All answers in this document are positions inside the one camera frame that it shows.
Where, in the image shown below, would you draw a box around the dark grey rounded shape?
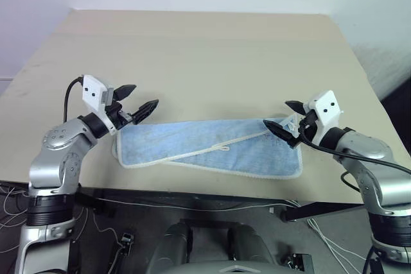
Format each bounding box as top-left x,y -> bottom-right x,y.
153,221 -> 195,274
226,221 -> 277,274

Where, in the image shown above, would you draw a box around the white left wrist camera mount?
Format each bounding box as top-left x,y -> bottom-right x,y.
80,74 -> 118,136

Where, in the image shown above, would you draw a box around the black floor bracket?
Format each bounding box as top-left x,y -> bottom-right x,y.
279,252 -> 314,274

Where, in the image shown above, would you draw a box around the black table frame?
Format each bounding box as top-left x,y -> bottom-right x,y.
0,180 -> 365,223

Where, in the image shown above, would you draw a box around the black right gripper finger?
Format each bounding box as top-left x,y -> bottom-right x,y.
284,100 -> 306,116
262,119 -> 297,147

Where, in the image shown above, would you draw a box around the light blue towel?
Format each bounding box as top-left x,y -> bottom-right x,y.
110,114 -> 304,181

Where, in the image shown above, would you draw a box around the thin white cord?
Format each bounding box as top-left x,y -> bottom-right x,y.
78,195 -> 296,214

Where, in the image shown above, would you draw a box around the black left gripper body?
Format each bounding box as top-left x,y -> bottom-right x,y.
105,101 -> 136,128

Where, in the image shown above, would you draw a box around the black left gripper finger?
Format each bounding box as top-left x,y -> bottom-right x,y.
112,83 -> 137,102
129,99 -> 161,125

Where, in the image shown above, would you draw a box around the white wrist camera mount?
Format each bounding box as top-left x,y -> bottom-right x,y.
304,90 -> 345,146
80,74 -> 118,136

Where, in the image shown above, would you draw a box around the white floor cables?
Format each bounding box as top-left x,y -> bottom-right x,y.
306,218 -> 373,270

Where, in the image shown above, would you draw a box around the small black floor clamp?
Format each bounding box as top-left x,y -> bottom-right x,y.
119,230 -> 135,246

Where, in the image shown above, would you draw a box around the black background furniture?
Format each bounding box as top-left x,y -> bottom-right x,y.
380,75 -> 411,172

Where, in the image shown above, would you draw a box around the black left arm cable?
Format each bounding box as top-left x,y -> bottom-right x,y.
64,76 -> 85,122

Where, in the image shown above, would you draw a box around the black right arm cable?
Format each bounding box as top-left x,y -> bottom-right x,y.
298,121 -> 411,193

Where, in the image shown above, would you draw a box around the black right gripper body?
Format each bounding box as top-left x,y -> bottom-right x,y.
288,110 -> 319,150

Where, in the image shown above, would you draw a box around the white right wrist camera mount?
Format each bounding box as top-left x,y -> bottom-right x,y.
304,90 -> 345,146

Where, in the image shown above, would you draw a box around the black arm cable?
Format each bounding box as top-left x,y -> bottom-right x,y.
64,76 -> 85,122
298,121 -> 411,193

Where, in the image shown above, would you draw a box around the tangled thin white wires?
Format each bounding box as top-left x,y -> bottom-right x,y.
0,184 -> 31,254

